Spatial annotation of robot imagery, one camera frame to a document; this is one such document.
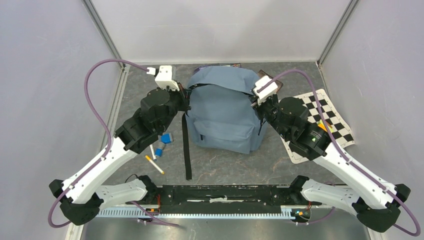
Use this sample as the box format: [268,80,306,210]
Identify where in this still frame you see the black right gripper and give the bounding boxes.
[248,92,291,139]

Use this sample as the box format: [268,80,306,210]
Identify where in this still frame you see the blue fabric backpack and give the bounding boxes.
[181,66,268,180]

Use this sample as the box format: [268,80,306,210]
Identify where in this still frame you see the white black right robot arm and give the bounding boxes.
[250,94,411,233]

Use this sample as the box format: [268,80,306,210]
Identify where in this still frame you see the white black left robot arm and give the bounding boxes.
[49,83,189,226]

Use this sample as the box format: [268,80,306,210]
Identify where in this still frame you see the dark orange paperback book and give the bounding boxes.
[257,69,284,92]

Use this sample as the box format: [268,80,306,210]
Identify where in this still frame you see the blue pencil sharpener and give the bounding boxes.
[160,133,173,145]

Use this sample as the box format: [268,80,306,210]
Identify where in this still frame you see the blue grey glue stick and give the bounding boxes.
[154,141,166,158]

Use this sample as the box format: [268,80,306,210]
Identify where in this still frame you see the orange green toy blocks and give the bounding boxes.
[317,119,334,133]

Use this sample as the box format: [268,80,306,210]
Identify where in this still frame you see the blue cap marker pen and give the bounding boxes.
[149,144,157,162]

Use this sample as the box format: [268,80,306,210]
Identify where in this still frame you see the purple paperback book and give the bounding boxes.
[193,63,242,74]

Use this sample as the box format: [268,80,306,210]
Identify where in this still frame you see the yellow cap marker pen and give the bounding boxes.
[144,155,165,175]

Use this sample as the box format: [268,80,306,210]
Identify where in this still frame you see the black white checkered mat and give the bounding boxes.
[295,88,355,149]

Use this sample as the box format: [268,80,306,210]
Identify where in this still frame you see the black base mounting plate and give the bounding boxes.
[158,185,296,215]

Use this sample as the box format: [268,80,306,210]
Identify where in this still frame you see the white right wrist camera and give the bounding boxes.
[252,75,279,106]

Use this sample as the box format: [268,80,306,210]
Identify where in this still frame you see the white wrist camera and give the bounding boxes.
[146,65,180,92]
[252,75,279,106]

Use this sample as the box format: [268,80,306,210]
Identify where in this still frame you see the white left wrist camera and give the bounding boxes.
[146,65,180,92]

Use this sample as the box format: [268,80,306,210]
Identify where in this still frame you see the slotted cable duct rail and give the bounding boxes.
[96,206,295,220]

